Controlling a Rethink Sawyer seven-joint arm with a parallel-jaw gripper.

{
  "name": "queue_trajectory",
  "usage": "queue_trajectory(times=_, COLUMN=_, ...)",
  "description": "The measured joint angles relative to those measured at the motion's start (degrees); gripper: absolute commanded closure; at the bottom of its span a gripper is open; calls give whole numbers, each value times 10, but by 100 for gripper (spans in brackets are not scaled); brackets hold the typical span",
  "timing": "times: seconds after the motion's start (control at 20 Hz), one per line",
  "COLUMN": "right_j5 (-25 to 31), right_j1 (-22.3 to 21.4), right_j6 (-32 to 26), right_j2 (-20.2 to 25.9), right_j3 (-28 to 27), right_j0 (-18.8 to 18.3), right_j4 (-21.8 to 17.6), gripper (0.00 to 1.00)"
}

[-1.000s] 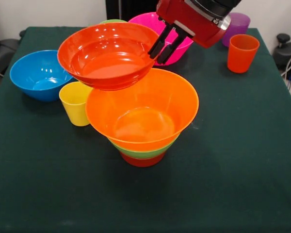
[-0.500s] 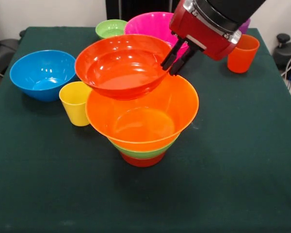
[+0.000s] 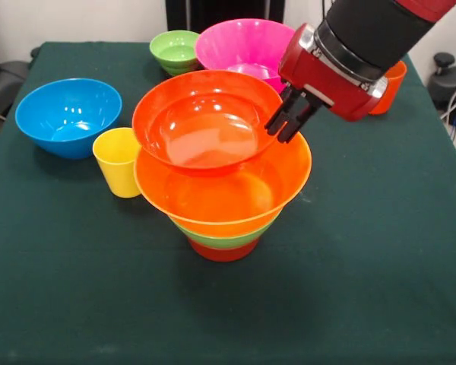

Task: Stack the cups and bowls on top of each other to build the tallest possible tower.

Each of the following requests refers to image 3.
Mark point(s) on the large green bowl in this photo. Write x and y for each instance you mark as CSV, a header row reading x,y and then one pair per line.
x,y
220,241

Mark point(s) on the black clamp knob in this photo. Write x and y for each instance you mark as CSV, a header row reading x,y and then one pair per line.
x,y
444,59

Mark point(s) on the yellow cup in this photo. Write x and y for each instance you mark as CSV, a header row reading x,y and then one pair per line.
x,y
114,163

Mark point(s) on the small black knob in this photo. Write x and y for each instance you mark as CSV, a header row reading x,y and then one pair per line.
x,y
35,52

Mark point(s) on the dark grey chair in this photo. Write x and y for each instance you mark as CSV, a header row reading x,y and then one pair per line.
x,y
4,87

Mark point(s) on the small green ribbed bowl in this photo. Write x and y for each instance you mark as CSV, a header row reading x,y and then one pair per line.
x,y
175,51

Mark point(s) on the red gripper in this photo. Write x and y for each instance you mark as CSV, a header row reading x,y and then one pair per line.
x,y
327,76

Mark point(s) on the small orange bowl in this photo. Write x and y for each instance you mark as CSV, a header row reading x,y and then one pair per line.
x,y
222,254

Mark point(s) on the orange cup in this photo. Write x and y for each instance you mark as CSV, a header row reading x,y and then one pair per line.
x,y
389,91

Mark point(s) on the black rounded base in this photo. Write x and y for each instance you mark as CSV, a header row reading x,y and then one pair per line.
x,y
441,87

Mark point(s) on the dark green tablecloth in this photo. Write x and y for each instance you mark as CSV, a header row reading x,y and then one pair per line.
x,y
213,304

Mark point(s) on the blue bowl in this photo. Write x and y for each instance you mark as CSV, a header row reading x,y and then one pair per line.
x,y
68,114

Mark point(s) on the wide shallow orange bowl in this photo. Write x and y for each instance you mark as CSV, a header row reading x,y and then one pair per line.
x,y
197,125

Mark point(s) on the large yellow-orange bowl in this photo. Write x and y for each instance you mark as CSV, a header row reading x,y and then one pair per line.
x,y
220,205

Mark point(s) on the large pink bowl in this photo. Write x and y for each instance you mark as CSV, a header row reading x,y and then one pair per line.
x,y
243,45

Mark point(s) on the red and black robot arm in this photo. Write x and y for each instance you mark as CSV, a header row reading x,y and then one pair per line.
x,y
372,30

